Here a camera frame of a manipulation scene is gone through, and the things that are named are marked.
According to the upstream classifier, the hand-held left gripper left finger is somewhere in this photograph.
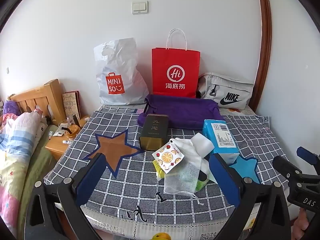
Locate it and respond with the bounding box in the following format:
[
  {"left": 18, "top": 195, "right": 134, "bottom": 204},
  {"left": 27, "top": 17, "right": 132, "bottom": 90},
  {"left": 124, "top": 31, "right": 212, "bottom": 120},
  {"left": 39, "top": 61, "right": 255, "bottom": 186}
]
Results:
[{"left": 24, "top": 152, "right": 108, "bottom": 240}]

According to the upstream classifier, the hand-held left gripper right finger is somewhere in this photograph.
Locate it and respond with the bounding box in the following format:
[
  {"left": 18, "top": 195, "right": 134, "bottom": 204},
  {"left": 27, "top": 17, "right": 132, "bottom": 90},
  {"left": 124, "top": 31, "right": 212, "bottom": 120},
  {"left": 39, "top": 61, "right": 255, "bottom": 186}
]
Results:
[{"left": 209, "top": 152, "right": 292, "bottom": 240}]

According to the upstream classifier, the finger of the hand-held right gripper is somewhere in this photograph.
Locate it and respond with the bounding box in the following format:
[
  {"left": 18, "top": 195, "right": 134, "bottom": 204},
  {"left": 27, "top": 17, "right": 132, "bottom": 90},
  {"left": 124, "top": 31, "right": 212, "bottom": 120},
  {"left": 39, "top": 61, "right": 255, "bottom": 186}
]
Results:
[
  {"left": 296, "top": 147, "right": 320, "bottom": 175},
  {"left": 272, "top": 156, "right": 302, "bottom": 183}
]

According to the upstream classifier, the white mesh drawstring pouch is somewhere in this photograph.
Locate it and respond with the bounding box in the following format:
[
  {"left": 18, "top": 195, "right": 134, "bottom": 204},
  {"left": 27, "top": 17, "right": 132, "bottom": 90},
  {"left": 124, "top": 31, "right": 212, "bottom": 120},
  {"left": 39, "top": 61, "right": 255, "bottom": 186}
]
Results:
[{"left": 164, "top": 159, "right": 203, "bottom": 205}]

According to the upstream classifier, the orange-print packet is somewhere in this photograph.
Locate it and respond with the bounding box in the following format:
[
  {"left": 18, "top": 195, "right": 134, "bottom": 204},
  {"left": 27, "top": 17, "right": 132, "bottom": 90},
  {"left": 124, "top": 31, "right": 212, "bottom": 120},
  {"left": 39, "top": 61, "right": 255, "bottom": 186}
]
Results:
[{"left": 152, "top": 139, "right": 185, "bottom": 174}]

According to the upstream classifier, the yellow pouch with black straps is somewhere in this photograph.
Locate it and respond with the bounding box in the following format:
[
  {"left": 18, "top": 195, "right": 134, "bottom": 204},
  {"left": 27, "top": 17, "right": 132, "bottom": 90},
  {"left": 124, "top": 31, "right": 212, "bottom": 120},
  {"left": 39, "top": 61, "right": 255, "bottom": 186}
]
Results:
[{"left": 153, "top": 160, "right": 217, "bottom": 192}]

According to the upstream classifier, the purple towel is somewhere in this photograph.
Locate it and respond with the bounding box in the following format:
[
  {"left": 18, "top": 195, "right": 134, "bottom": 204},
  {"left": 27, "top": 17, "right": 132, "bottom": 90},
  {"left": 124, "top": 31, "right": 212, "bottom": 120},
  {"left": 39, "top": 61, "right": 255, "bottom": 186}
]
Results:
[{"left": 137, "top": 94, "right": 225, "bottom": 130}]

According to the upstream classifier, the person's right hand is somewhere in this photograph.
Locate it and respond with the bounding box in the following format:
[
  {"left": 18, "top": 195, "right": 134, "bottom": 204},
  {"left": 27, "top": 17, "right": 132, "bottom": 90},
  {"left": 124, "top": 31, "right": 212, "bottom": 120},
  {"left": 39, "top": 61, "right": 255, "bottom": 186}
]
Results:
[{"left": 294, "top": 209, "right": 316, "bottom": 240}]

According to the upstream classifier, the wooden nightstand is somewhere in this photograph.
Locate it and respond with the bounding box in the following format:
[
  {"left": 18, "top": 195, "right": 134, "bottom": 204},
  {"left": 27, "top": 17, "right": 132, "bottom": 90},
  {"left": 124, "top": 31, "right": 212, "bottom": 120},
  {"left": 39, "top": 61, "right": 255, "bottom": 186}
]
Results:
[{"left": 45, "top": 115, "right": 90, "bottom": 162}]

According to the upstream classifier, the blue tissue box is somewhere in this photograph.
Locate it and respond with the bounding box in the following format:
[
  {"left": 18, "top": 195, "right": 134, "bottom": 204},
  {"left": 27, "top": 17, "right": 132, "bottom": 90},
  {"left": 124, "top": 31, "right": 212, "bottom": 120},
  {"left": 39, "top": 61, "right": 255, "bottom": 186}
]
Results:
[{"left": 202, "top": 119, "right": 241, "bottom": 164}]

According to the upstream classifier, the green bedsheet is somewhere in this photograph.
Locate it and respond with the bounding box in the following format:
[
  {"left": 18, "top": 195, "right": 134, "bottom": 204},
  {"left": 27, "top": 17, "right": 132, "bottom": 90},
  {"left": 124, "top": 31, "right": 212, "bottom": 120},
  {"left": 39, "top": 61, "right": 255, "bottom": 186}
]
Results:
[{"left": 17, "top": 125, "right": 60, "bottom": 230}]

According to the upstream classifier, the grey checked blanket with stars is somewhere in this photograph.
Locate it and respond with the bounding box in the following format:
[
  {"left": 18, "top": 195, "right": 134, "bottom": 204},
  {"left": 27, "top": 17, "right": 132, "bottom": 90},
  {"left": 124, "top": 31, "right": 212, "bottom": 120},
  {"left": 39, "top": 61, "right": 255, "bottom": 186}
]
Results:
[{"left": 44, "top": 105, "right": 285, "bottom": 224}]

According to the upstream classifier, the book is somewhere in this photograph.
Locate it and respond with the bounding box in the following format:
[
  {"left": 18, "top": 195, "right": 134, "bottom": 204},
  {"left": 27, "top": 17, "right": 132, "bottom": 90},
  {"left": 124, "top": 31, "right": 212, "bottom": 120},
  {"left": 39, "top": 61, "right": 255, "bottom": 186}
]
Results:
[{"left": 62, "top": 91, "right": 82, "bottom": 120}]

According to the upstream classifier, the pastel printed quilt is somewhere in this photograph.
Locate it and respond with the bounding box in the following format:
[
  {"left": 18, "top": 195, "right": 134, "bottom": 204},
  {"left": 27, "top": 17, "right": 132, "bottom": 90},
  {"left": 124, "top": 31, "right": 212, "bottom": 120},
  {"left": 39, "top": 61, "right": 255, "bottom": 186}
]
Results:
[{"left": 0, "top": 110, "right": 48, "bottom": 230}]

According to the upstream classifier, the dark tin box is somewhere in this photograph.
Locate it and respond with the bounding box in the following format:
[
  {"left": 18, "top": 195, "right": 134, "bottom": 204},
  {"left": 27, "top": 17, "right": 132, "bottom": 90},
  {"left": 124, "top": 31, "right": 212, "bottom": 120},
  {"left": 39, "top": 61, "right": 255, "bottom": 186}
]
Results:
[{"left": 139, "top": 114, "right": 169, "bottom": 152}]

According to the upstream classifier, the grey waist bag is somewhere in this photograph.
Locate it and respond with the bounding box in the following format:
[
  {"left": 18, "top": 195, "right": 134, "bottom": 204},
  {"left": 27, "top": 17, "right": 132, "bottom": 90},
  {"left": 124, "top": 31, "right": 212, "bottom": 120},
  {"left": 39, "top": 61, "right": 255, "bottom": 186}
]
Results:
[{"left": 197, "top": 72, "right": 254, "bottom": 110}]

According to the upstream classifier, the wooden headboard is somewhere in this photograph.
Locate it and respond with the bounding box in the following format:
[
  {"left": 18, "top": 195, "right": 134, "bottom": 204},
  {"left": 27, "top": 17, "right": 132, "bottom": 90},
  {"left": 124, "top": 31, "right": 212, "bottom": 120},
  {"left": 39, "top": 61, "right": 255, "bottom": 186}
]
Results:
[{"left": 7, "top": 79, "right": 67, "bottom": 125}]

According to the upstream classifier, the purple plush toy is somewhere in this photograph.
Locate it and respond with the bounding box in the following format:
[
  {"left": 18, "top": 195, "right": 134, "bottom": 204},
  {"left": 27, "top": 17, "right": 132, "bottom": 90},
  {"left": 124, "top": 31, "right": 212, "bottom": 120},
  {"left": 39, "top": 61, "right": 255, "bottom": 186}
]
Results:
[{"left": 2, "top": 100, "right": 20, "bottom": 115}]

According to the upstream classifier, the white plastic shopping bag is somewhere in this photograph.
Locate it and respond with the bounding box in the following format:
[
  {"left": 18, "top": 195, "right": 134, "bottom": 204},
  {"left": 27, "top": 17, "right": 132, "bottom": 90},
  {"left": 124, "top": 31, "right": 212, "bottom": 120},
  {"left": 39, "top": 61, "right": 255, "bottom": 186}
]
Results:
[{"left": 94, "top": 37, "right": 150, "bottom": 105}]

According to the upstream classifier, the red paper bag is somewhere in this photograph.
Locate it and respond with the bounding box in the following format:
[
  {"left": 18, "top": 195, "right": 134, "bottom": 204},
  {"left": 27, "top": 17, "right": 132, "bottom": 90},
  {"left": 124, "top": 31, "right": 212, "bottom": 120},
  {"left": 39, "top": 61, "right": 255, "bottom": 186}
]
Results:
[{"left": 151, "top": 29, "right": 201, "bottom": 98}]

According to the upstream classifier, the brown wooden door frame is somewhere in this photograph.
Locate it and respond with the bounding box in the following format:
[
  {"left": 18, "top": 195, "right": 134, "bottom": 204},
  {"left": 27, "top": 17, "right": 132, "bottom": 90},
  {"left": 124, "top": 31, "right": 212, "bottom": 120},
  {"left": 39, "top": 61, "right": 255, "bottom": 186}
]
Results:
[{"left": 250, "top": 0, "right": 272, "bottom": 110}]

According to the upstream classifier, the white light switch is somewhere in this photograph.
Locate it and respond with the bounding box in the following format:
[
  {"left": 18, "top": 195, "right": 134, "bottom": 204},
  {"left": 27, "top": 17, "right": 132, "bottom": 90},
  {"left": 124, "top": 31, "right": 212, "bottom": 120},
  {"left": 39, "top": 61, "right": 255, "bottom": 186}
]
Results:
[{"left": 132, "top": 1, "right": 148, "bottom": 15}]

